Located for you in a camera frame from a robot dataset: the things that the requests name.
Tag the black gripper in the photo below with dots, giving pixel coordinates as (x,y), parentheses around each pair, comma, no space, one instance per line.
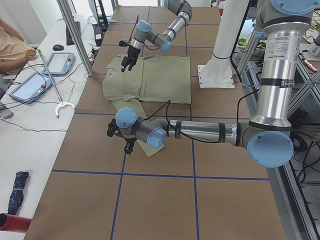
(131,53)
(129,145)

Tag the olive green t-shirt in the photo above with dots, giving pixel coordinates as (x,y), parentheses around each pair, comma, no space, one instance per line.
(153,79)

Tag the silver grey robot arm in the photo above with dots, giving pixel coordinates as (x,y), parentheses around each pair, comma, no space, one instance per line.
(144,31)
(266,137)

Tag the far blue teach pendant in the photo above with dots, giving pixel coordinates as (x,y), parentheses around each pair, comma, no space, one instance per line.
(60,63)

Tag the blue teach pendant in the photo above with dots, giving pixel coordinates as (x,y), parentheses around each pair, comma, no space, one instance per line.
(60,63)
(31,89)

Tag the black computer mouse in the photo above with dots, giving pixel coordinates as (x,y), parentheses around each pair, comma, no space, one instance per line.
(58,47)

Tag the reacher grabber stick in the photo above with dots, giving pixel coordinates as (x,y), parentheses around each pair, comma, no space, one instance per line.
(61,104)

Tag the near blue teach pendant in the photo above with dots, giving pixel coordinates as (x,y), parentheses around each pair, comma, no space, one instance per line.
(31,89)

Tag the person in beige shirt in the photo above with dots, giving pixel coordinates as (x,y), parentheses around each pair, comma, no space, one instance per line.
(14,53)

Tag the folded dark blue umbrella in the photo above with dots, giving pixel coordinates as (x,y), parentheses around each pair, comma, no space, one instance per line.
(17,196)

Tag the red cylinder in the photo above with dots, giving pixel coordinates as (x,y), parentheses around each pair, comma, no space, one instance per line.
(14,223)

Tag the aluminium frame post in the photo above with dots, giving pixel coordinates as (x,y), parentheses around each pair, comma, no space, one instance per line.
(71,25)

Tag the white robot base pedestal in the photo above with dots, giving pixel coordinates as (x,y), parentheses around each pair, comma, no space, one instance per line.
(217,73)

